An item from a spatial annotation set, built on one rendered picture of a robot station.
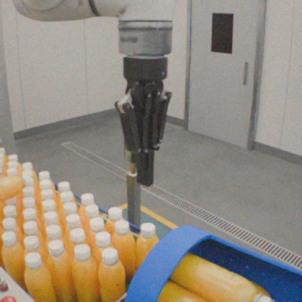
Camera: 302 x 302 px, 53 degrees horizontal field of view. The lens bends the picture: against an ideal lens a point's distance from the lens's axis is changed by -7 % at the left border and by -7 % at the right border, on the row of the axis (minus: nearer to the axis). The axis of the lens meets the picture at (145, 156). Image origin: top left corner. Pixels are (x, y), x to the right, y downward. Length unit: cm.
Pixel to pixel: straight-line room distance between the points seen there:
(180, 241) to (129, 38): 38
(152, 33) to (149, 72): 6
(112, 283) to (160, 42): 58
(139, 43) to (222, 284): 44
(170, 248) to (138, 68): 33
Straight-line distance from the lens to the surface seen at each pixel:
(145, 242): 89
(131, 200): 123
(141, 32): 50
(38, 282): 84
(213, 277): 63
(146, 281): 61
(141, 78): 52
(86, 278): 85
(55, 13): 55
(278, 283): 77
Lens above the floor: 162
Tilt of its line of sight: 23 degrees down
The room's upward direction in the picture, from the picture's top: straight up
